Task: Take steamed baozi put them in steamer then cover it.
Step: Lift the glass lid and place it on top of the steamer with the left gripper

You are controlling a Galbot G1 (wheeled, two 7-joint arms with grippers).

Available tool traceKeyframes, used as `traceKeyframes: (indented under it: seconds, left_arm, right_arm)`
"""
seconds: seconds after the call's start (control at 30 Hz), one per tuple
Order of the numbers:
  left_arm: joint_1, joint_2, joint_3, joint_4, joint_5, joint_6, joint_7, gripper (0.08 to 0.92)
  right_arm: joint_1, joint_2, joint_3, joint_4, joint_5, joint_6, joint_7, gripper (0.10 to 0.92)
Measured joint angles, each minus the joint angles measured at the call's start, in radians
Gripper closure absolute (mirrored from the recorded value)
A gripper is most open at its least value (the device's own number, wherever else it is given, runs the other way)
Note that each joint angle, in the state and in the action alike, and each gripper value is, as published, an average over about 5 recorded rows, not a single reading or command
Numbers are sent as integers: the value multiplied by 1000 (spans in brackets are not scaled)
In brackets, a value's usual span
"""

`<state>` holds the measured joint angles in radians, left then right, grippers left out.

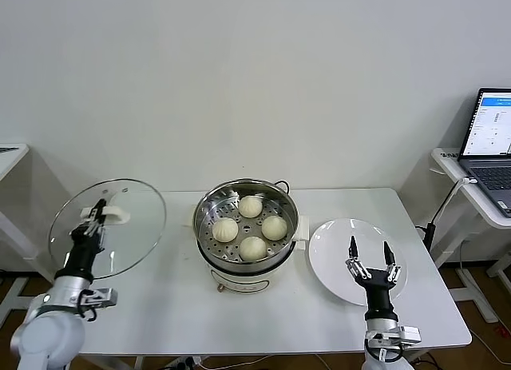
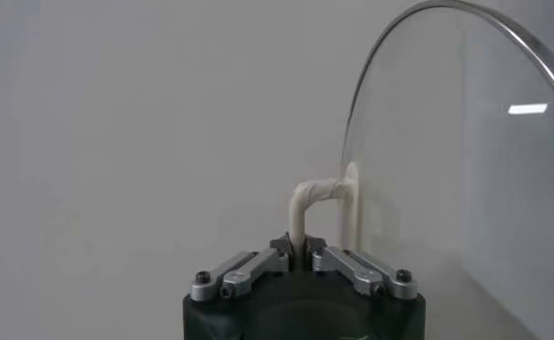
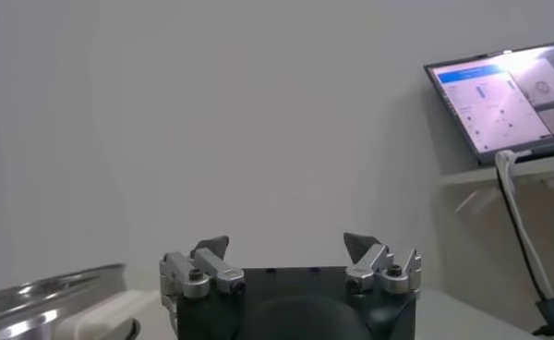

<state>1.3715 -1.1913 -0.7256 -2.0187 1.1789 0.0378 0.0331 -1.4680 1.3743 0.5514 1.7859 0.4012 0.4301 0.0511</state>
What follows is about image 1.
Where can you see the thin pen-like tool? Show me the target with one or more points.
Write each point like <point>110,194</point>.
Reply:
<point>8,149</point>

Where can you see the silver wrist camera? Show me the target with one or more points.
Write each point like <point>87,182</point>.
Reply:
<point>104,297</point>
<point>410,334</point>

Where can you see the white steamed baozi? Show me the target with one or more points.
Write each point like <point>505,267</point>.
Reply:
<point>274,227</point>
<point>225,230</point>
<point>250,206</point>
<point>252,249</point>

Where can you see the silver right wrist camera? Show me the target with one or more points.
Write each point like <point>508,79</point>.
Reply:
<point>410,334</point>

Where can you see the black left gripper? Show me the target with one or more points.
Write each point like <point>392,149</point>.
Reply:
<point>84,254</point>

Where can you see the stainless steel steamer basket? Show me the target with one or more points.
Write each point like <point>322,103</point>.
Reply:
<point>223,210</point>

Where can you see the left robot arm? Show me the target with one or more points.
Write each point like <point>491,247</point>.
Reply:
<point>44,338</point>

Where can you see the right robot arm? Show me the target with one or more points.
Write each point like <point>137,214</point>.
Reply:
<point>381,329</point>

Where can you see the grey open laptop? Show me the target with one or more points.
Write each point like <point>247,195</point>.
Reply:
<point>491,174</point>

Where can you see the white electric cooker base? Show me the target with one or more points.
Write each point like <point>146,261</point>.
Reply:
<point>239,284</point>

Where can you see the white round plate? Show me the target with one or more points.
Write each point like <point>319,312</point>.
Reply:
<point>327,262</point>

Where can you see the white side table with tool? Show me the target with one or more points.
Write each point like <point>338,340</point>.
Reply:
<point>16,158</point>

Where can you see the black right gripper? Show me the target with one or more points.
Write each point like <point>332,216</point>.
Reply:
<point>379,290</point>

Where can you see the white power strip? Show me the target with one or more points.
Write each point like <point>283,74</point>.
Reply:
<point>187,362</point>

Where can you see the white side table with laptop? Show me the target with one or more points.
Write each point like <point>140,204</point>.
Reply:
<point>451,166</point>

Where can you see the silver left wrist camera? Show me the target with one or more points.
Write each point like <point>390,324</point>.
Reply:
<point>104,297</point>

